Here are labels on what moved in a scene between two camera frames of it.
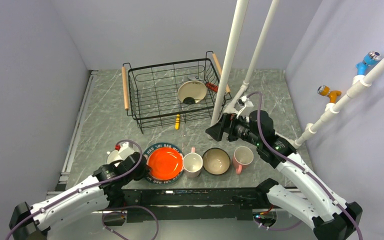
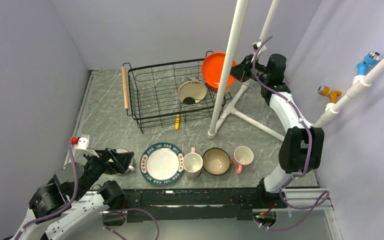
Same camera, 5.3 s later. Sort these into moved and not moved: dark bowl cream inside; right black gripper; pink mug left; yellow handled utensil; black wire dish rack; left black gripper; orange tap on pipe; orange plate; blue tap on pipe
Moved: orange plate; right black gripper; left black gripper
Not moved: dark bowl cream inside; blue tap on pipe; orange tap on pipe; pink mug left; black wire dish rack; yellow handled utensil
